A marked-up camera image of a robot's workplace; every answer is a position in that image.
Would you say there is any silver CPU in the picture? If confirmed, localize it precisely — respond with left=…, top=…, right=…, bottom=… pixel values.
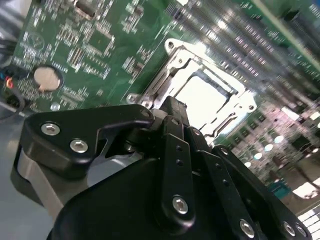
left=174, top=73, right=237, bottom=122

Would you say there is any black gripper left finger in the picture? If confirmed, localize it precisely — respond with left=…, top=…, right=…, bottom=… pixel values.
left=10, top=95, right=198, bottom=230

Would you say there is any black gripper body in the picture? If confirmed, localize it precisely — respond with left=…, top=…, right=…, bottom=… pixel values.
left=46, top=156, right=251, bottom=240

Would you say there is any metal socket cover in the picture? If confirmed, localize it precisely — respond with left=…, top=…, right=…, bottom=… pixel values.
left=149, top=51, right=255, bottom=137

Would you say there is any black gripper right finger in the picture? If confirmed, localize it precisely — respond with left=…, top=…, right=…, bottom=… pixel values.
left=179, top=102, right=315, bottom=240

